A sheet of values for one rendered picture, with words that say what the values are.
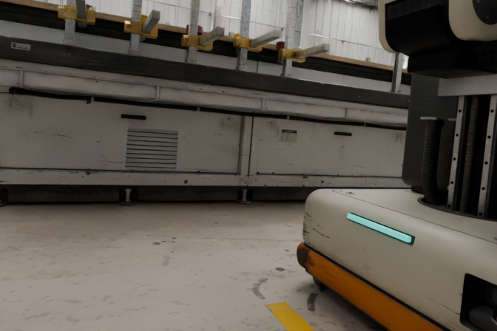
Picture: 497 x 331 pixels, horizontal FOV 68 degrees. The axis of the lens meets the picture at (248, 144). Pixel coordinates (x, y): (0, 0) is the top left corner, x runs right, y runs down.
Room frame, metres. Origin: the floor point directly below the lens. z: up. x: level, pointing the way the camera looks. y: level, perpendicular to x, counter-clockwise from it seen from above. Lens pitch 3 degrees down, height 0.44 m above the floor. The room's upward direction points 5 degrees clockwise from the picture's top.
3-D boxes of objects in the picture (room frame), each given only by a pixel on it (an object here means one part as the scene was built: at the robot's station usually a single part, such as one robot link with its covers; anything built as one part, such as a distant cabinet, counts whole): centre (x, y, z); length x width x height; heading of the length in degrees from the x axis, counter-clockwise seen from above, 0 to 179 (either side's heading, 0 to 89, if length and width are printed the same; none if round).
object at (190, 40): (1.71, 0.27, 0.80); 0.14 x 0.06 x 0.05; 114
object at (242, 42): (1.81, 0.04, 0.83); 0.14 x 0.06 x 0.05; 114
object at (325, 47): (1.86, -0.23, 0.82); 0.43 x 0.03 x 0.04; 24
